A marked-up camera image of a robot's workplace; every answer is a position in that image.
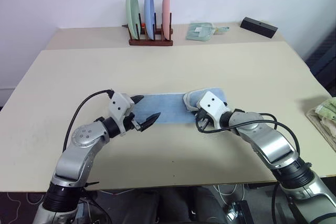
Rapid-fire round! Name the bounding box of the green plate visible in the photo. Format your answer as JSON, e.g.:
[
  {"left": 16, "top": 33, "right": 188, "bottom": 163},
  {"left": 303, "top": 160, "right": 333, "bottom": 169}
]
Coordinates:
[{"left": 125, "top": 0, "right": 141, "bottom": 40}]

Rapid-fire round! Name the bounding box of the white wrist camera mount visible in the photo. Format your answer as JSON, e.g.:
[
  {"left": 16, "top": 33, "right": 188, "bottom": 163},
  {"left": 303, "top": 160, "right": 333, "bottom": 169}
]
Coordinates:
[
  {"left": 108, "top": 92, "right": 135, "bottom": 136},
  {"left": 196, "top": 90, "right": 232, "bottom": 130}
]

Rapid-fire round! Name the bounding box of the pink plate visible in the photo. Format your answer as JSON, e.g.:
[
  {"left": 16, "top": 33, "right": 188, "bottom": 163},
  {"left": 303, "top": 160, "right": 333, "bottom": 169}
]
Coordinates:
[{"left": 161, "top": 0, "right": 172, "bottom": 42}]

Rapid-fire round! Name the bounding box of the brown wooden plate rack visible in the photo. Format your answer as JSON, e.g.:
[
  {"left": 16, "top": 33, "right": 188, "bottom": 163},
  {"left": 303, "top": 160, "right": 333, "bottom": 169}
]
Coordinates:
[{"left": 122, "top": 12, "right": 174, "bottom": 47}]

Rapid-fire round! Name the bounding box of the blue plate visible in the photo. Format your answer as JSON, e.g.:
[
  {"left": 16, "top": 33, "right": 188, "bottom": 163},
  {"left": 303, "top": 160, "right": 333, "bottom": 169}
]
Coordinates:
[{"left": 144, "top": 0, "right": 156, "bottom": 40}]

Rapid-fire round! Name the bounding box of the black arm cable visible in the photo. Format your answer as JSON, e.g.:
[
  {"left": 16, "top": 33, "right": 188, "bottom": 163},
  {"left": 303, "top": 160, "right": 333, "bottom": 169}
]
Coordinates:
[
  {"left": 198, "top": 113, "right": 302, "bottom": 157},
  {"left": 64, "top": 90, "right": 114, "bottom": 154}
]

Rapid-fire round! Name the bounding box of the white cable under table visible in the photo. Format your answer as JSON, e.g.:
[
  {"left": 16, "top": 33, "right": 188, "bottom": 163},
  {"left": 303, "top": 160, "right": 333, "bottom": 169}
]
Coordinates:
[{"left": 212, "top": 183, "right": 246, "bottom": 209}]

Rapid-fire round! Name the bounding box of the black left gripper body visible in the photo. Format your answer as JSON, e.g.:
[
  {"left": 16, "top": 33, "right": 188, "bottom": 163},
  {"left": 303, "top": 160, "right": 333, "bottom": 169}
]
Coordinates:
[{"left": 122, "top": 113, "right": 142, "bottom": 133}]

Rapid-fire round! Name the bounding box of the green patterned cloth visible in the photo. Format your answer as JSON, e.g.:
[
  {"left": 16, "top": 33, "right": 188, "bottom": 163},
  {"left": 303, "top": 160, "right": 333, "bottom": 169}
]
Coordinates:
[{"left": 313, "top": 98, "right": 336, "bottom": 124}]

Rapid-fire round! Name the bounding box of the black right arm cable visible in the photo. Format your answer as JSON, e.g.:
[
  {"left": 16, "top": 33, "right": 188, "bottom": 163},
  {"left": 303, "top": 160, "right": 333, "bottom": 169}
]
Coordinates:
[{"left": 198, "top": 113, "right": 302, "bottom": 157}]

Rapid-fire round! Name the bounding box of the pile of beige cloths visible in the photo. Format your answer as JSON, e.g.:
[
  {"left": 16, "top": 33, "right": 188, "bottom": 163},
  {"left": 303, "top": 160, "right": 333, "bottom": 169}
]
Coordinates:
[{"left": 305, "top": 108, "right": 336, "bottom": 153}]

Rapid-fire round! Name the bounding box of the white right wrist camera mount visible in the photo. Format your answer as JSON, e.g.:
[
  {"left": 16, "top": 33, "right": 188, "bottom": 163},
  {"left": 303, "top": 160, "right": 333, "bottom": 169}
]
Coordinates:
[{"left": 196, "top": 90, "right": 232, "bottom": 130}]

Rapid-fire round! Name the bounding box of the black device under table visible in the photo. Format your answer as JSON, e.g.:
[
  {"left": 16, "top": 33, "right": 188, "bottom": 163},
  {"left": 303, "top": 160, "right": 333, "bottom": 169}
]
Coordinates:
[{"left": 222, "top": 199, "right": 256, "bottom": 224}]

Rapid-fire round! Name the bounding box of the dark grey rounded shape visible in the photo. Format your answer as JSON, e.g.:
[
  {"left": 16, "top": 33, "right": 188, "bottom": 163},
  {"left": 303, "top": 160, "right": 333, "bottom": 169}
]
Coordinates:
[
  {"left": 146, "top": 186, "right": 190, "bottom": 224},
  {"left": 188, "top": 186, "right": 227, "bottom": 224}
]

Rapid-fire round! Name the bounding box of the light blue towel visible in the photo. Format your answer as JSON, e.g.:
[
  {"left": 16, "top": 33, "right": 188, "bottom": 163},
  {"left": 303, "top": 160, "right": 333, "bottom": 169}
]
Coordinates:
[{"left": 130, "top": 87, "right": 228, "bottom": 125}]

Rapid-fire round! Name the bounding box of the green dustpan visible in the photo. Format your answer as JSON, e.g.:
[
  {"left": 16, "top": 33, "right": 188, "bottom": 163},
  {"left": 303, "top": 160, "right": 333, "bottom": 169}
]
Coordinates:
[{"left": 185, "top": 22, "right": 230, "bottom": 42}]

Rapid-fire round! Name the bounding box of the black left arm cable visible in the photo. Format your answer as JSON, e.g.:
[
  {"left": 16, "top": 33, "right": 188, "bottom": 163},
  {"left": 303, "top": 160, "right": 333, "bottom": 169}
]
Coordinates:
[{"left": 64, "top": 90, "right": 114, "bottom": 154}]

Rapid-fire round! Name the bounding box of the dark ribbed furniture piece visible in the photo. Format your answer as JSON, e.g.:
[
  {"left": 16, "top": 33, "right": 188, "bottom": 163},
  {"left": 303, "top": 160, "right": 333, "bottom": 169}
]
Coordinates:
[{"left": 303, "top": 28, "right": 336, "bottom": 97}]

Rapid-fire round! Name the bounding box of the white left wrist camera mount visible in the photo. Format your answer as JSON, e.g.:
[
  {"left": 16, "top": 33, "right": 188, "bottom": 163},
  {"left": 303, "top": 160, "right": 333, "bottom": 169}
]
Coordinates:
[{"left": 108, "top": 92, "right": 135, "bottom": 136}]

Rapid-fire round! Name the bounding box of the white folded cloth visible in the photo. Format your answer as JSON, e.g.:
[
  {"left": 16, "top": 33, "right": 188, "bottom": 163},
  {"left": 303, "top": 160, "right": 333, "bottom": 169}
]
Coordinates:
[{"left": 319, "top": 117, "right": 336, "bottom": 137}]

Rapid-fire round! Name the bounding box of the black rectangular box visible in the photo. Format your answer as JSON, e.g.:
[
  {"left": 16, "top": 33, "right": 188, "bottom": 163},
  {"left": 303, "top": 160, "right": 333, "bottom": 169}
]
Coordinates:
[{"left": 240, "top": 16, "right": 279, "bottom": 39}]

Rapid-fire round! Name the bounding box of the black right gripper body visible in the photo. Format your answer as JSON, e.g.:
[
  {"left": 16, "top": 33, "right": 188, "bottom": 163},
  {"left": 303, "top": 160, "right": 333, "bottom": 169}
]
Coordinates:
[{"left": 194, "top": 108, "right": 212, "bottom": 131}]

